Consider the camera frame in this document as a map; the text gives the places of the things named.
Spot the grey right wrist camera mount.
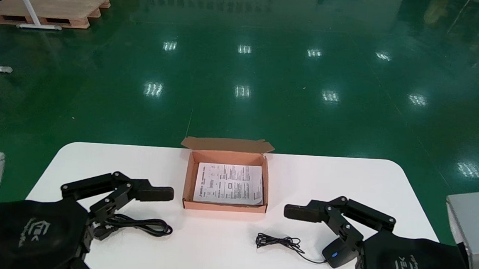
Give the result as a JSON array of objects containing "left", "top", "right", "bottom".
[{"left": 441, "top": 189, "right": 479, "bottom": 269}]

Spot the black wired computer mouse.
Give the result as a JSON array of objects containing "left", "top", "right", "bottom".
[{"left": 254, "top": 232, "right": 360, "bottom": 269}]

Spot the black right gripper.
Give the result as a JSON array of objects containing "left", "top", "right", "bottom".
[{"left": 356, "top": 229, "right": 479, "bottom": 269}]

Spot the open brown cardboard box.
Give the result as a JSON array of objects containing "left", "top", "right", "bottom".
[{"left": 177, "top": 134, "right": 276, "bottom": 215}]

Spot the large wooden pallet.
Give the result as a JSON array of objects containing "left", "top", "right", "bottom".
[{"left": 0, "top": 0, "right": 111, "bottom": 32}]

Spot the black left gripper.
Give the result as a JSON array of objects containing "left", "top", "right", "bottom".
[{"left": 0, "top": 195, "right": 100, "bottom": 269}]

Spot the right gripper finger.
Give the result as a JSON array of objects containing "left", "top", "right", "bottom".
[{"left": 281, "top": 193, "right": 398, "bottom": 253}]

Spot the white desk leg frame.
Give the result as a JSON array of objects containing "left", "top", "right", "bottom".
[{"left": 5, "top": 0, "right": 64, "bottom": 31}]

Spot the black power cable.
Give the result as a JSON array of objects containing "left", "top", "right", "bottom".
[{"left": 94, "top": 212, "right": 174, "bottom": 245}]

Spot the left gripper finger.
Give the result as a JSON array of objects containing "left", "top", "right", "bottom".
[{"left": 59, "top": 168, "right": 176, "bottom": 230}]

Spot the white printed instruction sheet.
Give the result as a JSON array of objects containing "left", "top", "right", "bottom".
[{"left": 193, "top": 162, "right": 266, "bottom": 206}]

